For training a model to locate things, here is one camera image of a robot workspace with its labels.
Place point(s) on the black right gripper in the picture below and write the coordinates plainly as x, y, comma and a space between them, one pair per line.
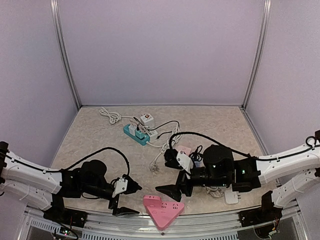
175, 193

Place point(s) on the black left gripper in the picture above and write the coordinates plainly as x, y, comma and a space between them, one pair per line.
117, 212

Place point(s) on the pink triangular power strip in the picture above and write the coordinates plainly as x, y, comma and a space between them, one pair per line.
163, 216

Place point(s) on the pink cube socket adapter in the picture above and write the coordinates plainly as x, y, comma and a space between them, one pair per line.
183, 149

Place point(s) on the small white cube charger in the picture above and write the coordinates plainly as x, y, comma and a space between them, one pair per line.
132, 129

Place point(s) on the white cube socket adapter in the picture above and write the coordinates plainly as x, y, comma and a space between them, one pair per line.
148, 120

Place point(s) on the white power strip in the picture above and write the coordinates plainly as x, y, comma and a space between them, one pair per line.
114, 117

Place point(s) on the pink charger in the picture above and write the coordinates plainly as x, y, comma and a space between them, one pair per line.
153, 201

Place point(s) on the purple power strip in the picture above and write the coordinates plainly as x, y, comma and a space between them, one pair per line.
215, 192

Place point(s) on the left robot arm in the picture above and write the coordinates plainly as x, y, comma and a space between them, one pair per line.
46, 188

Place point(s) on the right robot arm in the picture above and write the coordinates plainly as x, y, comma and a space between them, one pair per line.
227, 167

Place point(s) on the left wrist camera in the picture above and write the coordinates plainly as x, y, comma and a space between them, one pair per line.
120, 186

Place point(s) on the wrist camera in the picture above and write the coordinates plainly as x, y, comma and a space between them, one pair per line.
120, 186
178, 160

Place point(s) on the aluminium front rail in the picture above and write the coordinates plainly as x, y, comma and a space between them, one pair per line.
205, 226

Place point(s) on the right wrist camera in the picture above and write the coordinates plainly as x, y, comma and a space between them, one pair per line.
178, 160

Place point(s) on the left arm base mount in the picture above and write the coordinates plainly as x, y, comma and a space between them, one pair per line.
62, 215

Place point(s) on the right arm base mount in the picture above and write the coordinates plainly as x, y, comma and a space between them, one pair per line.
265, 213

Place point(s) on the left aluminium frame post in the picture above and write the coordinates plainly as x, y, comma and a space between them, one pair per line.
55, 11

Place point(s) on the aluminium frame post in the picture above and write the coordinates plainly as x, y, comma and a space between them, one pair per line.
258, 53
55, 11

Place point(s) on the right aluminium frame post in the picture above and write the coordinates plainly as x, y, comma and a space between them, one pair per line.
258, 53

